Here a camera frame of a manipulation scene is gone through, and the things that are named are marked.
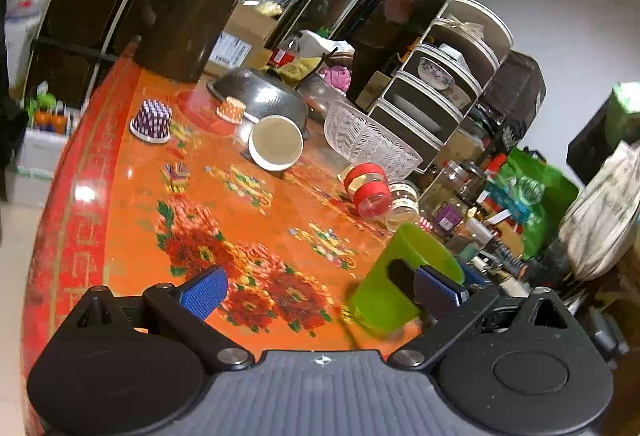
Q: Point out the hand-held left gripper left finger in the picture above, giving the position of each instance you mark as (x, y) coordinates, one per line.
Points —
(205, 292)

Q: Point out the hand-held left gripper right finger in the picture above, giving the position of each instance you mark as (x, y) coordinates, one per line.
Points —
(441, 289)

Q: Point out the green plastic cup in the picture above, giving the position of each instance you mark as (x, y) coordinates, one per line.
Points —
(377, 298)

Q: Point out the purple striped cupcake cup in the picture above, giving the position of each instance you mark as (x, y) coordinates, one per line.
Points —
(151, 120)

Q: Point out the orange striped cupcake cup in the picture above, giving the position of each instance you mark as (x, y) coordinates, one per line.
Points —
(231, 110)

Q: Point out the clear jar with white band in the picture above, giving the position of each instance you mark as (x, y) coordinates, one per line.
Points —
(401, 217)
(403, 192)

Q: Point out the clear glass jar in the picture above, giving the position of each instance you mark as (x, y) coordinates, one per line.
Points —
(452, 178)

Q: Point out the red lid clear jar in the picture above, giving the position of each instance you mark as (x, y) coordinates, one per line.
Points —
(372, 201)
(361, 175)

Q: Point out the green shopping bag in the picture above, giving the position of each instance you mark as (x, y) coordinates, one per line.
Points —
(537, 201)

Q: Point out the clear patterned glass bowl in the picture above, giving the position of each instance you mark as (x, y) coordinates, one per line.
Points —
(365, 141)

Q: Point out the tiered dish rack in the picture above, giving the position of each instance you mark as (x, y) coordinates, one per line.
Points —
(440, 116)

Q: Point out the white cloth bag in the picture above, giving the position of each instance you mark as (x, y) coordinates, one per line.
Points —
(602, 216)

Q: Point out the black box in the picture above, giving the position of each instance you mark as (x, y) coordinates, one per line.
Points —
(590, 146)

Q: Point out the metal colander bowl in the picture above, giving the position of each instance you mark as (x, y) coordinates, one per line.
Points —
(260, 91)

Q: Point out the black bag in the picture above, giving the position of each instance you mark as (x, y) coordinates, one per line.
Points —
(515, 91)

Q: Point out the floral ceramic bowl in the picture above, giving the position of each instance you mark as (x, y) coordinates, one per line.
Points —
(436, 72)

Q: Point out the white foam box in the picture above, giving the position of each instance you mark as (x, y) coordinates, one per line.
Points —
(35, 153)

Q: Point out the orange drink bottle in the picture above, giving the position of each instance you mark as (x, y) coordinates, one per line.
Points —
(60, 121)
(42, 118)

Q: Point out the pink cloth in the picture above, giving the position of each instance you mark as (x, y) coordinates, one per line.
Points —
(337, 77)

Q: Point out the yellow-green cloth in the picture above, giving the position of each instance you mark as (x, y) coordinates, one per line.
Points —
(300, 66)

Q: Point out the green box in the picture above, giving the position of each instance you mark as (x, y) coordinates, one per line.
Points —
(625, 111)

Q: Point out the cardboard box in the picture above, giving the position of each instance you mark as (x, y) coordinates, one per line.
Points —
(247, 28)

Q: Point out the dark brown cylinder container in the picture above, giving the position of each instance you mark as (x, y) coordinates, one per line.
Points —
(185, 16)

